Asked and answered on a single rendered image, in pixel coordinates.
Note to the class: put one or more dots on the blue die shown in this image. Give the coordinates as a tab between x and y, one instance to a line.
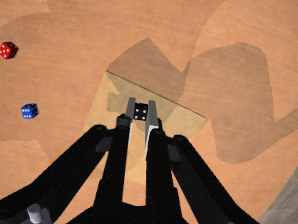
29	111

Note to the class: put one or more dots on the beige square mat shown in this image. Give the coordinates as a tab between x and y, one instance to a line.
111	101

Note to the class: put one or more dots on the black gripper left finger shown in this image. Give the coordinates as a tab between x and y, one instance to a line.
45	199

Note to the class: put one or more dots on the black die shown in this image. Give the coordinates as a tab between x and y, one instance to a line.
140	111

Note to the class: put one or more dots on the red die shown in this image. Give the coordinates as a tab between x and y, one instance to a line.
8	50

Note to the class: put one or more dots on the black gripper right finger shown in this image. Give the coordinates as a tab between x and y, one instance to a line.
206	196

